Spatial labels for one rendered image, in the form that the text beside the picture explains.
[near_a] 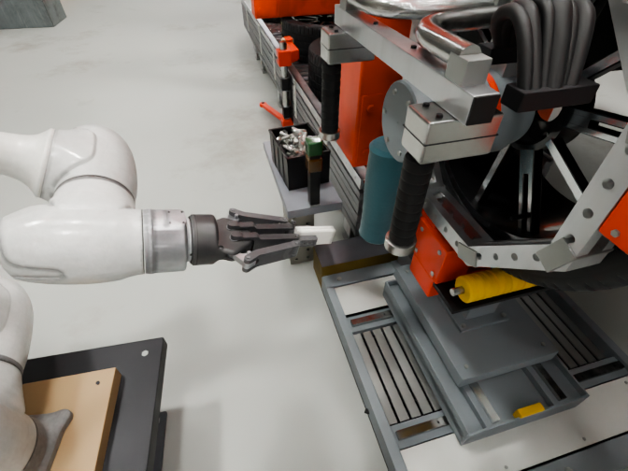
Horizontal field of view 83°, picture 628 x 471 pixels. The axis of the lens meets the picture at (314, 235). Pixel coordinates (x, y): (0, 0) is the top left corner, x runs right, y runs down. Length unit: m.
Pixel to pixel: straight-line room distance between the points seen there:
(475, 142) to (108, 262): 0.45
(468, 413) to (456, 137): 0.82
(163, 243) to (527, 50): 0.46
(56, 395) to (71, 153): 0.58
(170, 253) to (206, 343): 0.85
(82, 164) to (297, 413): 0.89
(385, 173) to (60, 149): 0.56
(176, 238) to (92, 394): 0.54
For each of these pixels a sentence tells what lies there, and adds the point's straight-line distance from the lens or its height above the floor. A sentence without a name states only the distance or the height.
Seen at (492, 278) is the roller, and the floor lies 0.54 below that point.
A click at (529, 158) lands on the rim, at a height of 0.77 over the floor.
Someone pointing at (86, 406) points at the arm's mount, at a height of 0.33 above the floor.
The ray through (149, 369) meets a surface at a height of 0.30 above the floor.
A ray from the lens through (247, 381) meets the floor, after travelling 1.24.
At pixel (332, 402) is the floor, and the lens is 1.20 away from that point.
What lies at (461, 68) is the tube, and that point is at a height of 0.99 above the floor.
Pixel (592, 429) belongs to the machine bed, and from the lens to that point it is 1.32.
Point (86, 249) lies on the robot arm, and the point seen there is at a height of 0.81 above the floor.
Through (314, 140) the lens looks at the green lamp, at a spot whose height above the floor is 0.66.
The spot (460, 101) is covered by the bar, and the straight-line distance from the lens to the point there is 0.40.
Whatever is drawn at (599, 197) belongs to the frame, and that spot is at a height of 0.85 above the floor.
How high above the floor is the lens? 1.11
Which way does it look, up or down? 43 degrees down
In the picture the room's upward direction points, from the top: straight up
